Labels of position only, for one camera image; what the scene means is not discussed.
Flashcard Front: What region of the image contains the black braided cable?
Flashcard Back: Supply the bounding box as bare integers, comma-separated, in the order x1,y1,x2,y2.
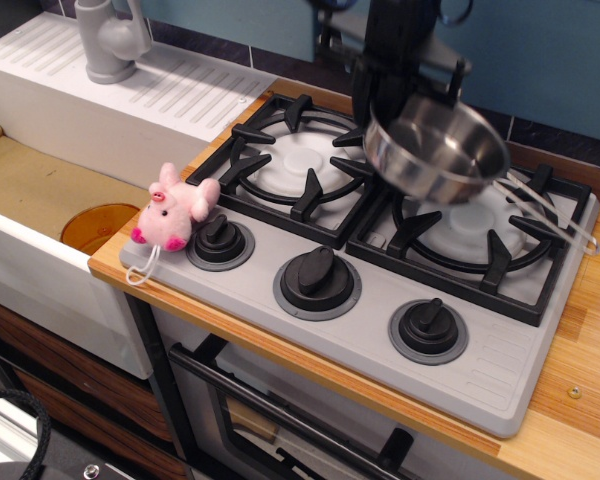
0,388,54,480

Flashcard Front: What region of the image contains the black right burner grate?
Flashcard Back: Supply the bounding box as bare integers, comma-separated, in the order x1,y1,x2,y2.
346,165,593,327

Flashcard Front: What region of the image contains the wooden drawer cabinet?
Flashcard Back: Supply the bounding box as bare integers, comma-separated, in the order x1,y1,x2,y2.
0,305,190,479

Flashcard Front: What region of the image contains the black middle stove knob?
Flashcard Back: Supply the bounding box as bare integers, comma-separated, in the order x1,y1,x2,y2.
273,246,362,322

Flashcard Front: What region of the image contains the stainless steel pan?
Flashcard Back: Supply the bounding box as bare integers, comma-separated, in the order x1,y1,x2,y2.
363,94,600,256

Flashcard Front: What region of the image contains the black burner grate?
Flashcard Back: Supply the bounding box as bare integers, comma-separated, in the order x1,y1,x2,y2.
346,165,593,327
187,94,383,256

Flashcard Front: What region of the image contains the black stove knob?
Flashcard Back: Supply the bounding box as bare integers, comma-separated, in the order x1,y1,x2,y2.
185,214,255,272
273,246,362,322
388,298,469,366

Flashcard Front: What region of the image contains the pink stuffed pig toy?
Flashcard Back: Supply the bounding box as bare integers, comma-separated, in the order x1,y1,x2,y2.
126,162,221,286

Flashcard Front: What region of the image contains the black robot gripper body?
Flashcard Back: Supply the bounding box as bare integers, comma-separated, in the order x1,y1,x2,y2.
317,0,474,96

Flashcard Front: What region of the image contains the black left stove knob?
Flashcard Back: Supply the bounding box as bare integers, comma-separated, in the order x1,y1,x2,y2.
185,214,255,272

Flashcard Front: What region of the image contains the grey toy faucet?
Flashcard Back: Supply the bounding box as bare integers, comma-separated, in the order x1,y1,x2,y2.
74,0,152,85

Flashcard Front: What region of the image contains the black left burner grate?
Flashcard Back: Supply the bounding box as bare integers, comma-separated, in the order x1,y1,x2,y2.
187,94,383,256

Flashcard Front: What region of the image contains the toy oven door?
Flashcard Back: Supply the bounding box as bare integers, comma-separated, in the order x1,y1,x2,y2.
165,334,468,479

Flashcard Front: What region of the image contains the white toy sink unit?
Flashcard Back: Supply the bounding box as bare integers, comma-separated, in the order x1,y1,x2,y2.
0,13,274,379

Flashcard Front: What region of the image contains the grey toy stove top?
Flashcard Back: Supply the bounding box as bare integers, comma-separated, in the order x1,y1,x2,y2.
118,92,600,440

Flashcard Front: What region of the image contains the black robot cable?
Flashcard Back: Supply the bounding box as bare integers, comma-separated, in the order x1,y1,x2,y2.
304,0,476,26

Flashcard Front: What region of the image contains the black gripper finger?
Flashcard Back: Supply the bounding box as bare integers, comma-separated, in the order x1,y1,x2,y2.
351,58,394,127
432,76,464,107

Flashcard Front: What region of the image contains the black right stove knob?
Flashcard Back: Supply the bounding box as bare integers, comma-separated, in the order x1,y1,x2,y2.
388,298,469,366

